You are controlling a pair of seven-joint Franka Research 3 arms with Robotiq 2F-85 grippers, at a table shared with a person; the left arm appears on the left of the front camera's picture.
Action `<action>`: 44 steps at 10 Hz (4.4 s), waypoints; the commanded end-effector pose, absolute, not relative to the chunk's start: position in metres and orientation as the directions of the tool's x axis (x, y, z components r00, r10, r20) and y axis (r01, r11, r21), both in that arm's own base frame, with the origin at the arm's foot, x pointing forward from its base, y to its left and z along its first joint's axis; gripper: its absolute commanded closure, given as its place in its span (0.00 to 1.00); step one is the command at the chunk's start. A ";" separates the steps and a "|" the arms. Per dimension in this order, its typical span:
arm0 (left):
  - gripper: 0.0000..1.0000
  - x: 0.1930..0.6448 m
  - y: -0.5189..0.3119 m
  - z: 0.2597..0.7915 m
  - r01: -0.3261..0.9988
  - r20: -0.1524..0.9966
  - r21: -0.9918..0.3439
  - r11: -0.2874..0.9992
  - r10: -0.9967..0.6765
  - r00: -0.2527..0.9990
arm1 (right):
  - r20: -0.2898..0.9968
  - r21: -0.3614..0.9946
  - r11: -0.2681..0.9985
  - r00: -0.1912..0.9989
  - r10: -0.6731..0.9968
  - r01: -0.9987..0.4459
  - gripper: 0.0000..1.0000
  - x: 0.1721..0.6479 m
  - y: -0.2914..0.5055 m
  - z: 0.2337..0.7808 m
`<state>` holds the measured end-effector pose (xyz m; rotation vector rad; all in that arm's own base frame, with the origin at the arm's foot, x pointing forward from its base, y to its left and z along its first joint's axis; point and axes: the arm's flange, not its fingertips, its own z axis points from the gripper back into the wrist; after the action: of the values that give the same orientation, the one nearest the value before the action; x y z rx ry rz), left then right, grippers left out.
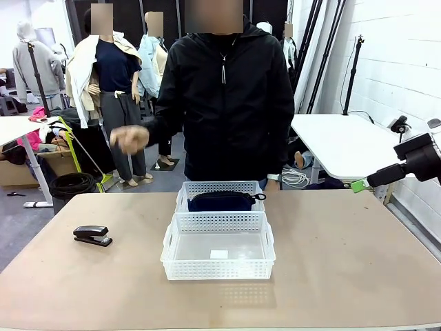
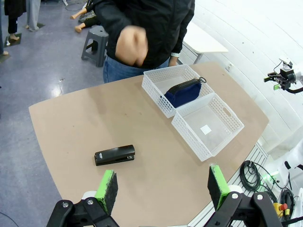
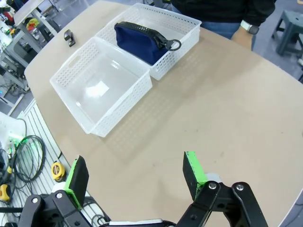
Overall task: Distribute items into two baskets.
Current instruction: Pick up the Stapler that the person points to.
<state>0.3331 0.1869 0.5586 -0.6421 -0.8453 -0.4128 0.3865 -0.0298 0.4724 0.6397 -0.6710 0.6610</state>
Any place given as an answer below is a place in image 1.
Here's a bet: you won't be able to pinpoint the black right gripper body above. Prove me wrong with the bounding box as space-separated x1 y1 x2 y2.
393 133 441 183

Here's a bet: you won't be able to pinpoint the navy zipper pouch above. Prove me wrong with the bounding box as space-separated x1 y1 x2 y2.
187 190 267 212

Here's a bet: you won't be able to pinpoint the person's right forearm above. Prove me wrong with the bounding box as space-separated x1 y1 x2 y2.
141 110 185 148

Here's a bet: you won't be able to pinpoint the person's left forearm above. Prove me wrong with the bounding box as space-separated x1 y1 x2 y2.
270 113 296 177

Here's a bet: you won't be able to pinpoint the person's right hand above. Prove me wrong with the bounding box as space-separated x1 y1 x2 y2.
110 125 150 156

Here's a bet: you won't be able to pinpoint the black webcam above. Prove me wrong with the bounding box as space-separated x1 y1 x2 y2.
390 115 411 143

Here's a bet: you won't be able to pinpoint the white folding table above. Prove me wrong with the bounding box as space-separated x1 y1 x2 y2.
290 112 413 185

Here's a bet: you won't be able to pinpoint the black stand with knob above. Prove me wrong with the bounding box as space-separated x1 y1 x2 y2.
342 34 366 117

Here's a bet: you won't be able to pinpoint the leaning black stand poles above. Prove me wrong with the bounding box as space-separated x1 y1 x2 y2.
294 0 347 114

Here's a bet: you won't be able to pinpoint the white perforated plastic basket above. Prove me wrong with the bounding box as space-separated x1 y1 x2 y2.
174 180 267 215
160 211 277 281

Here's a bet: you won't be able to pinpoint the small blurred-face background figure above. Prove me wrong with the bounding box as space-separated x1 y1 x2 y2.
279 22 298 80

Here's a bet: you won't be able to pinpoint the person in black jacket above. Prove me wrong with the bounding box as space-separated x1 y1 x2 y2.
141 15 296 191

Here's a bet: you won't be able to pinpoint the mannequin with light blue jacket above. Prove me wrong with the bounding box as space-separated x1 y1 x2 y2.
137 11 173 167

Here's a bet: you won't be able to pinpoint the mannequin with navy shirt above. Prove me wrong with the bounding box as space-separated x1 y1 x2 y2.
65 3 154 188

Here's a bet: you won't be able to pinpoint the black stapler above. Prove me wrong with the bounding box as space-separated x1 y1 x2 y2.
72 225 114 248

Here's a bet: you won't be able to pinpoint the cardboard box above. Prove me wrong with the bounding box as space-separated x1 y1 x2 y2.
0 147 79 189

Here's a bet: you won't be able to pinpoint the pink cloth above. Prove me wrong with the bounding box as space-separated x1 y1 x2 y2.
16 106 49 153

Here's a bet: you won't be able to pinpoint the black tripod pole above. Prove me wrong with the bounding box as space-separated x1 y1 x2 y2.
26 40 52 118

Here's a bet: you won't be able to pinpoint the figure in grey hoodie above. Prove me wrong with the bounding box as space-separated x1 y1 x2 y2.
12 20 67 106

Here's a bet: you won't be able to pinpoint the white desk with leg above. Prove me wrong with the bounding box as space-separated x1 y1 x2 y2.
0 115 63 210

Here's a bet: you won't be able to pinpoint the dark step stool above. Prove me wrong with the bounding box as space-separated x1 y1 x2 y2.
0 95 20 117

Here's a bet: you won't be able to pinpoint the white cable bundle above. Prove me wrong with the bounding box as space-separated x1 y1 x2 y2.
280 164 311 189

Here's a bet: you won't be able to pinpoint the lime green frame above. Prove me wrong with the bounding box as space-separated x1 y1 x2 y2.
56 115 115 194

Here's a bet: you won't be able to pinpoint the black cable coil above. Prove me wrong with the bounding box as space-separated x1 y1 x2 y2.
48 172 100 215

